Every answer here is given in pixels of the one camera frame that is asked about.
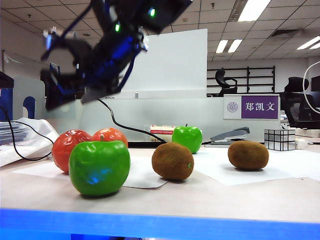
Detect white paper sheet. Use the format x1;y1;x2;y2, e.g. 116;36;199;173
193;147;320;186
12;155;168;189

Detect white cable loop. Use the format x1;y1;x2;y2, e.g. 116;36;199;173
302;61;320;115

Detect green toy apple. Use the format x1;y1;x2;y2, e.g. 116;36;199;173
171;124;203;154

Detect blue table edge strip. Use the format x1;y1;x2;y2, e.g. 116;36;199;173
0;207;320;240

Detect white partition board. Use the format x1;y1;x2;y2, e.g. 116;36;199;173
119;28;209;100

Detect orange toy orange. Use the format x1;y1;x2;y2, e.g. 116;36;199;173
91;127;129;148

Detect black mesh office chair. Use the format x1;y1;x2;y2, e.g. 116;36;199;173
279;76;320;130

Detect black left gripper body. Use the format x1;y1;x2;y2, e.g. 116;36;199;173
72;29;149;97

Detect black shelf rack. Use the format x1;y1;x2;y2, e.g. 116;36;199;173
206;65;277;97

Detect small white object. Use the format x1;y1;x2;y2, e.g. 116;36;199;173
295;138;309;150

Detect blue file folder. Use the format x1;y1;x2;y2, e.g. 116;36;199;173
0;87;37;122

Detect green apple blue patch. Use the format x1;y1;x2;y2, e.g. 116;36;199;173
68;140;131;197

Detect silver mirror cube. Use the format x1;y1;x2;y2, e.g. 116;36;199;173
264;128;297;152

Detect grey file holder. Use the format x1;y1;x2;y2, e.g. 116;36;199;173
12;76;47;121

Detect stack of papers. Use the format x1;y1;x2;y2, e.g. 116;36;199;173
0;121;32;146

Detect clear bottle red label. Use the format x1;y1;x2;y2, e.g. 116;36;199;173
144;124;177;143

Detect large red-orange tomato fruit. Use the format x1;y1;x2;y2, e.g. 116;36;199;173
51;129;93;174

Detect grey stapler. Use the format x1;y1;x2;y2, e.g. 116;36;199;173
210;126;251;145

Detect purple white name plate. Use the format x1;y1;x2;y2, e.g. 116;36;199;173
223;94;281;121

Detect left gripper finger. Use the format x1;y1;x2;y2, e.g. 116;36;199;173
40;69;87;112
40;26;93;66

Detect white plastic bag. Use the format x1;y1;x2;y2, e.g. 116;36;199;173
0;117;61;168

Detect thin black cable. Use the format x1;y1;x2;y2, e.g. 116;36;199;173
0;106;55;162

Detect brown toy kiwi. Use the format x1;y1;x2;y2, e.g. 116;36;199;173
227;140;270;171
151;142;195;181

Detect fluorescent ceiling light panel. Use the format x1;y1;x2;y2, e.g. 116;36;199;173
216;39;243;54
237;0;272;22
297;36;320;50

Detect blue crystal trophy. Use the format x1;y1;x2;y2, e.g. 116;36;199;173
49;62;62;76

